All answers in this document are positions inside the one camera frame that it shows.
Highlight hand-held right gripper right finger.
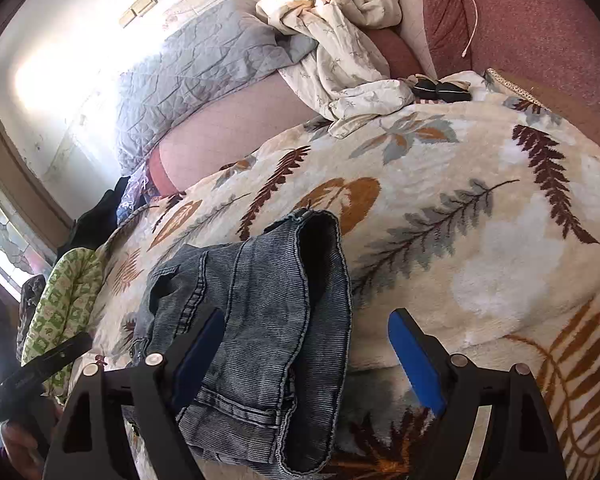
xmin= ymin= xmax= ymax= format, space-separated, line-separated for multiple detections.
xmin=387 ymin=308 xmax=568 ymax=480

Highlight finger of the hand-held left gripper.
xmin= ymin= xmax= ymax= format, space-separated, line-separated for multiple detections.
xmin=27 ymin=331 xmax=95 ymax=380

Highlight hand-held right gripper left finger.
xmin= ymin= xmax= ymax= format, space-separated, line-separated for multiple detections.
xmin=42 ymin=305 xmax=226 ymax=480

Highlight blue denim pants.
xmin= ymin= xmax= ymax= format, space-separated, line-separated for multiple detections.
xmin=122 ymin=208 xmax=353 ymax=476

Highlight person's left hand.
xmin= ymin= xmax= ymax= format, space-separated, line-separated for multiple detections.
xmin=0 ymin=402 xmax=66 ymax=478

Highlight green patterned cloth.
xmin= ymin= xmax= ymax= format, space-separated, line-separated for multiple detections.
xmin=20 ymin=247 xmax=106 ymax=406

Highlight grey patterned cloth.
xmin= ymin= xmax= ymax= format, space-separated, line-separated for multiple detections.
xmin=16 ymin=274 xmax=49 ymax=353

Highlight dark cloth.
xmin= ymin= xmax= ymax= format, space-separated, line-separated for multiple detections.
xmin=57 ymin=176 xmax=131 ymax=263

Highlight cream leaf-print fleece blanket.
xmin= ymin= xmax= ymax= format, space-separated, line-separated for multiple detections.
xmin=87 ymin=67 xmax=600 ymax=480

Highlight clear purple plastic bag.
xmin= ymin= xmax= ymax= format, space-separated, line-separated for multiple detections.
xmin=117 ymin=165 xmax=156 ymax=216

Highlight pink pillow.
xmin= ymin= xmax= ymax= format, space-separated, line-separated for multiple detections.
xmin=147 ymin=71 xmax=331 ymax=198

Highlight grey quilted blanket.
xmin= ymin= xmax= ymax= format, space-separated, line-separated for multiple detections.
xmin=115 ymin=0 xmax=321 ymax=173

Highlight maroon bolster pillow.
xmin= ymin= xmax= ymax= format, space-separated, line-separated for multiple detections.
xmin=367 ymin=25 xmax=423 ymax=81

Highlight white floral crumpled sheet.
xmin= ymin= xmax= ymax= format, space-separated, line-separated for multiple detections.
xmin=255 ymin=0 xmax=416 ymax=138

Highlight large maroon cushion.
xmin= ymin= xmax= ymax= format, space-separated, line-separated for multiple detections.
xmin=400 ymin=0 xmax=600 ymax=126

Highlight wooden window frame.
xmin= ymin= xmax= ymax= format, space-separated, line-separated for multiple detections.
xmin=0 ymin=70 xmax=73 ymax=306

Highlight white cable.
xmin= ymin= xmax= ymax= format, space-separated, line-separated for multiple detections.
xmin=437 ymin=0 xmax=479 ymax=58

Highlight beige wall switch plate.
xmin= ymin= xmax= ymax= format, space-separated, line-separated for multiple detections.
xmin=119 ymin=0 xmax=158 ymax=28

